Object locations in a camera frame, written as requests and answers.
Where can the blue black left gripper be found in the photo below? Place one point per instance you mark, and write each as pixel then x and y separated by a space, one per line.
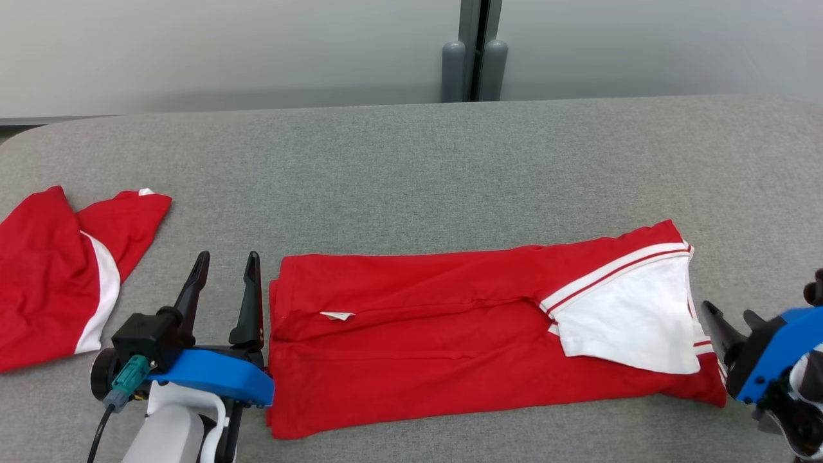
pixel 212 376

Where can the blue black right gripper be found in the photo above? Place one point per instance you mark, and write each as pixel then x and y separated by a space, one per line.
pixel 771 350

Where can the red shorts with white stripe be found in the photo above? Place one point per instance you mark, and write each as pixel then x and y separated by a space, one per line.
pixel 45 276

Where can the red white sports jersey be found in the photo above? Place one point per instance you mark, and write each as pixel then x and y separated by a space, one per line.
pixel 418 360

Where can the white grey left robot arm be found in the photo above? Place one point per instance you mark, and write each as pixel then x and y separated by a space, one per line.
pixel 167 431

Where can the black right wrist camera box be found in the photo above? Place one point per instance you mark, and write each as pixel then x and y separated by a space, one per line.
pixel 815 289

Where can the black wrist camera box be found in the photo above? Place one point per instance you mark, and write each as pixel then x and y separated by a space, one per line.
pixel 144 335
pixel 815 289

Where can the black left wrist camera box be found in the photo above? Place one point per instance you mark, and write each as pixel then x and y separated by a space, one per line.
pixel 144 335

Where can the grey partition post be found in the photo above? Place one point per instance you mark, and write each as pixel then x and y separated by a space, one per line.
pixel 474 58

